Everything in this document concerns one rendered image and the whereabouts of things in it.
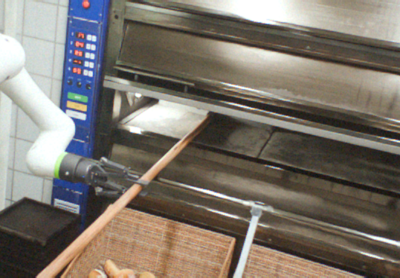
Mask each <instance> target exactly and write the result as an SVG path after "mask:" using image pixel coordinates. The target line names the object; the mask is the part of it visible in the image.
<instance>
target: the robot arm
mask: <svg viewBox="0 0 400 278"><path fill-rule="evenodd" d="M24 66H25V51H24V49H23V47H22V45H21V44H20V43H19V42H18V41H17V40H16V39H14V38H13V37H11V36H7V35H4V34H2V33H0V91H2V92H3V93H4V94H5V95H7V96H8V97H9V98H10V99H11V100H12V101H13V102H14V103H15V104H16V105H17V106H18V107H19V108H20V109H21V110H22V111H23V112H24V113H25V114H26V115H27V116H28V117H29V118H30V119H31V120H32V121H33V122H34V123H35V125H37V126H38V128H39V129H40V131H41V133H40V135H39V137H38V138H37V139H36V141H35V143H34V144H33V145H32V147H31V148H30V150H29V151H28V153H27V156H26V165H27V168H28V169H29V171H30V172H31V173H32V174H34V175H36V176H39V177H49V178H58V179H61V180H63V181H68V182H71V183H74V184H77V183H78V182H80V183H84V184H90V185H92V186H93V187H95V189H96V193H95V195H106V196H110V197H114V198H120V197H121V196H122V195H123V194H124V193H126V192H127V191H128V190H129V189H130V188H131V187H127V188H125V187H122V186H121V185H118V184H116V183H114V182H111V181H110V180H109V179H107V176H110V177H116V178H125V179H126V181H128V182H131V183H134V184H139V185H141V186H145V187H146V186H147V185H148V184H149V181H145V180H142V179H140V178H139V176H138V175H133V174H130V173H129V168H127V167H124V166H121V165H120V164H116V163H114V162H111V161H108V160H107V159H106V158H105V157H103V158H101V159H100V162H99V163H97V164H95V163H92V162H90V161H86V160H85V158H84V157H81V156H78V155H73V154H70V153H67V152H64V151H65V148H66V146H67V145H68V144H69V142H70V140H71V139H72V138H73V136H74V133H75V126H74V123H73V121H72V119H71V118H70V117H68V116H67V115H66V114H65V113H63V112H62V111H61V109H60V108H59V107H58V106H56V105H55V103H54V102H53V101H52V100H51V99H50V97H48V96H47V95H46V94H45V93H44V91H43V90H42V89H41V88H40V87H39V86H38V85H37V84H36V82H35V81H34V80H33V78H32V77H31V75H29V73H28V71H27V70H26V69H25V67H24ZM103 166H106V167H108V168H111V169H114V170H118V171H120V172H118V171H112V170H106V169H105V168H104V167H103ZM102 185H103V186H104V187H108V188H110V189H113V190H115V191H113V190H105V189H103V188H100V187H99V186H102Z"/></svg>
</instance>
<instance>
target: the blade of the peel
mask: <svg viewBox="0 0 400 278"><path fill-rule="evenodd" d="M158 104H159V105H163V106H169V107H173V108H176V109H181V110H185V111H191V112H194V113H197V114H203V115H206V114H207V113H208V112H209V111H208V110H204V109H197V108H196V107H192V106H186V105H182V104H179V103H171V102H167V101H164V100H159V103H158ZM216 118H219V119H223V120H228V121H231V122H235V123H241V124H245V125H248V126H253V127H257V128H260V129H266V130H269V131H271V130H272V128H273V127H274V126H271V125H267V124H264V123H258V122H254V121H251V120H246V119H242V118H239V117H233V116H230V115H226V114H220V113H217V115H216Z"/></svg>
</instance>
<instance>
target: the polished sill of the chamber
mask: <svg viewBox="0 0 400 278"><path fill-rule="evenodd" d="M110 135H111V136H116V137H119V138H125V139H128V140H133V141H137V142H140V143H145V144H148V145H151V146H156V147H159V148H162V149H168V150H171V149H172V148H173V147H174V146H175V145H176V144H177V143H178V142H179V141H180V140H181V139H180V138H176V137H173V136H166V135H161V134H158V133H154V132H149V131H146V130H142V129H137V128H134V127H131V126H125V125H122V124H119V123H116V124H115V125H113V126H112V127H111V134H110ZM179 153H182V154H185V155H190V156H193V157H197V158H202V159H205V160H209V161H213V162H216V163H220V164H225V165H228V166H231V167H236V168H240V169H245V170H248V171H252V172H256V173H259V174H263V175H267V176H271V177H274V178H281V179H284V180H288V181H293V182H296V183H299V184H303V185H306V186H309V187H314V188H318V189H321V190H326V191H329V192H333V193H338V194H341V195H346V196H349V197H353V198H358V199H361V200H365V201H370V202H373V203H376V204H381V205H384V206H388V207H394V208H397V209H400V193H395V192H392V191H389V190H383V189H380V188H377V187H371V186H368V185H364V184H359V183H355V182H352V181H347V180H343V179H340V178H335V177H332V176H328V175H323V174H320V173H316V172H311V171H308V170H304V169H299V168H296V167H290V166H287V165H284V164H279V163H275V162H272V161H267V160H263V159H260V158H254V157H251V156H248V155H243V154H239V153H236V152H231V151H227V150H224V149H219V148H216V147H212V146H208V145H204V144H201V143H196V142H192V141H190V142H189V143H188V144H187V145H186V146H185V147H184V148H183V149H182V150H181V151H180V152H179Z"/></svg>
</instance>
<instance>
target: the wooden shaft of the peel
mask: <svg viewBox="0 0 400 278"><path fill-rule="evenodd" d="M211 120H212V117H211V116H210V115H208V116H206V118H205V119H203V120H202V121H201V122H200V123H199V124H198V125H197V126H196V127H195V128H194V129H193V130H192V131H191V132H189V133H188V134H187V135H185V136H184V137H183V138H182V139H181V140H180V141H179V142H178V143H177V144H176V145H175V146H174V147H173V148H172V149H171V150H170V151H169V152H168V153H167V154H166V155H165V156H164V157H163V158H162V159H161V160H160V161H159V162H158V163H157V164H156V165H154V167H153V168H151V169H149V170H148V171H147V172H146V173H145V174H144V175H143V176H142V178H141V179H142V180H145V181H151V180H152V179H153V178H154V177H155V176H156V175H157V174H158V173H159V172H160V171H161V170H162V169H163V168H164V167H165V166H166V165H167V164H168V163H169V162H170V161H171V160H172V159H173V158H174V157H175V156H176V155H177V154H178V153H179V152H180V151H181V150H182V149H183V148H184V147H185V146H186V145H187V144H188V143H189V142H190V141H191V140H192V139H193V138H194V137H195V136H196V135H197V134H198V133H199V132H200V131H201V130H202V129H204V128H205V127H206V126H207V125H208V124H209V123H210V121H211ZM143 188H144V186H141V185H139V184H134V185H133V186H132V187H131V188H130V189H129V190H128V191H127V192H126V193H124V194H123V195H122V196H121V197H120V198H119V199H118V200H117V201H116V202H115V203H114V204H113V205H112V206H111V207H110V208H109V209H108V210H107V211H106V212H104V213H103V214H102V215H101V216H99V218H98V219H97V220H96V221H95V222H94V223H93V224H92V225H91V226H90V227H89V228H88V229H86V230H85V231H84V232H83V233H82V234H81V235H80V236H79V237H78V238H77V239H76V240H75V241H74V242H72V243H71V244H70V245H69V246H68V247H67V248H66V249H65V250H64V251H63V252H62V253H61V254H60V255H59V256H58V257H57V258H56V259H55V260H54V261H53V262H52V263H51V264H50V265H49V266H47V267H46V268H45V269H44V270H43V271H42V272H41V273H40V274H39V275H38V276H37V277H36V278H54V277H55V276H56V275H57V274H58V273H59V272H60V271H61V270H62V269H63V268H64V267H65V266H66V265H67V264H68V263H69V262H70V261H71V260H72V259H73V258H74V257H75V256H76V255H77V254H78V253H79V252H80V251H81V250H82V249H83V248H84V247H85V246H86V245H87V244H88V243H89V242H90V241H91V240H92V239H93V238H94V237H95V236H96V235H97V234H98V233H99V232H100V231H101V230H102V229H103V228H104V227H105V226H106V225H107V224H108V223H109V222H110V221H111V220H112V219H113V218H114V217H115V216H116V215H117V214H118V213H119V212H120V211H121V210H122V209H123V208H124V207H125V206H126V205H127V204H128V203H129V202H130V201H131V200H132V199H133V198H134V197H135V196H136V195H137V194H138V193H139V192H140V191H141V190H142V189H143Z"/></svg>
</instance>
